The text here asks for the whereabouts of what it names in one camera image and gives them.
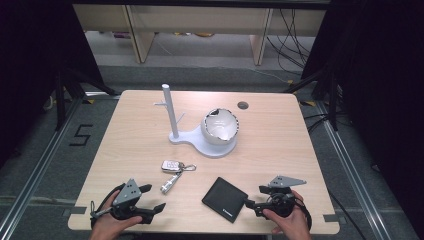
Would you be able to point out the white key holder stand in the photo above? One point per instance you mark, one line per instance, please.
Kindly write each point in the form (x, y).
(213, 150)

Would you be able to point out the black wallet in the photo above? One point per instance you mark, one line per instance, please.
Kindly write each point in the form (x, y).
(224, 200)

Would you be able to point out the person's left hand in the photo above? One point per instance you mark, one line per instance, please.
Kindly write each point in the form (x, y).
(106, 223)

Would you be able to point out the yellow floor tape piece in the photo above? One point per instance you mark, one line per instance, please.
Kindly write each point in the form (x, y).
(308, 103)
(89, 101)

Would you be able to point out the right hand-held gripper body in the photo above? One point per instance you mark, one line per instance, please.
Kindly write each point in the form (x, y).
(281, 201)

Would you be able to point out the yellow thing under desk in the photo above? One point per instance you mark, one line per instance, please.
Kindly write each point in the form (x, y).
(204, 34)

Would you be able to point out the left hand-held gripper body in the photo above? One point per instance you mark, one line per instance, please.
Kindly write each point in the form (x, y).
(128, 193)

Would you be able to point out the black metal stand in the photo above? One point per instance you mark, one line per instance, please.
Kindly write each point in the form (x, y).
(332, 100)
(60, 100)

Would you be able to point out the silver key fob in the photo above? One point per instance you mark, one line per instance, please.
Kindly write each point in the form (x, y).
(170, 166)

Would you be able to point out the beige wooden desk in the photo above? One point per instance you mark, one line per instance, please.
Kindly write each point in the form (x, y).
(200, 18)

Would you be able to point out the person's right hand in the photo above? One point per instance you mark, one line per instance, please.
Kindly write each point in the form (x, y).
(293, 226)

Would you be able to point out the aluminium floor rail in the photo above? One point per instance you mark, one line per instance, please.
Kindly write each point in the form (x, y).
(40, 163)
(353, 173)

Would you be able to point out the grey tape strip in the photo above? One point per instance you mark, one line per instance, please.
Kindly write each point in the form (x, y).
(77, 210)
(330, 218)

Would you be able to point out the white eggshell-shaped bowl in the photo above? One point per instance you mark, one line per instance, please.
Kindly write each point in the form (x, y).
(218, 128)

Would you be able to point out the black curtain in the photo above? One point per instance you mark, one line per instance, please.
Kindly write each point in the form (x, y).
(383, 83)
(36, 66)

